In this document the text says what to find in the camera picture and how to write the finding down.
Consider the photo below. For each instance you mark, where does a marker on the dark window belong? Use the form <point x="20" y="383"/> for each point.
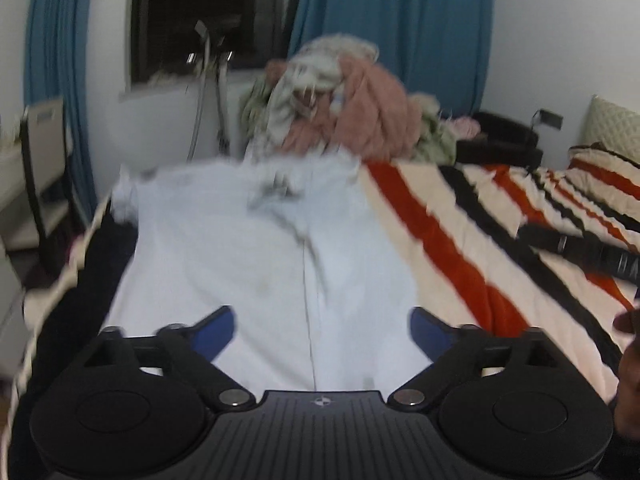
<point x="168" y="37"/>

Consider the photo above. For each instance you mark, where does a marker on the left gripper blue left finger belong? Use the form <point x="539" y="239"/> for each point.
<point x="188" y="355"/>

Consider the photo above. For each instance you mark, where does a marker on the pink fluffy blanket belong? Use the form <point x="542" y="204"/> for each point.
<point x="319" y="102"/>

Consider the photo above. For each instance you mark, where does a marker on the right hand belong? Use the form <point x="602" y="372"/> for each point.
<point x="626" y="413"/>

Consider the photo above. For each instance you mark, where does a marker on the left blue curtain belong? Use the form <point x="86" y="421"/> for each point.
<point x="55" y="66"/>

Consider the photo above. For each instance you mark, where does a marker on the white dressing table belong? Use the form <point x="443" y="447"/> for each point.
<point x="19" y="258"/>

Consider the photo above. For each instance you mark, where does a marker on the pile of light clothes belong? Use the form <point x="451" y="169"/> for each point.
<point x="436" y="144"/>

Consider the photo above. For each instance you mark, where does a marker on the black armchair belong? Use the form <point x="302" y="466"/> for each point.
<point x="501" y="141"/>

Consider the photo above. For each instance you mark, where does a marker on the striped fleece blanket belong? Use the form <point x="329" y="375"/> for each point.
<point x="455" y="229"/>

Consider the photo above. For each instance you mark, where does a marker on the white t-shirt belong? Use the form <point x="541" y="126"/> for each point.
<point x="320" y="297"/>

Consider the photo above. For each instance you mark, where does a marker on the blue curtain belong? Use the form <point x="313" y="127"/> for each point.
<point x="439" y="47"/>
<point x="55" y="66"/>

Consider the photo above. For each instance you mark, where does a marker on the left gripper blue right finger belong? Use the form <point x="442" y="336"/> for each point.
<point x="453" y="352"/>

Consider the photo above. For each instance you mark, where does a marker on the right blue curtain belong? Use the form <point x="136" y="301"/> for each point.
<point x="439" y="47"/>

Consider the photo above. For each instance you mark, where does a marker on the pink small garment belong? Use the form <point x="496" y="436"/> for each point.
<point x="464" y="128"/>

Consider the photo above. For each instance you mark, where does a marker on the wall power socket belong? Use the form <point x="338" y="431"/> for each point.
<point x="550" y="119"/>

